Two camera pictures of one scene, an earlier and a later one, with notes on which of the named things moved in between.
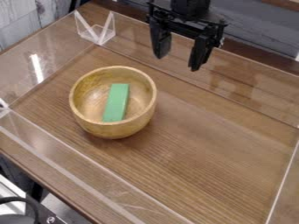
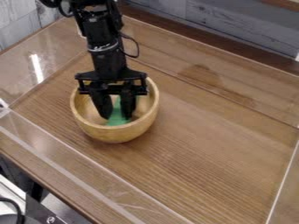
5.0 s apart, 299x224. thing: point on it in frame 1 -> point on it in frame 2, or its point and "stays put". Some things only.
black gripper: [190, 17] -> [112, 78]
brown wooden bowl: [89, 96] stays put
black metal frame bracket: [47, 216] stays put
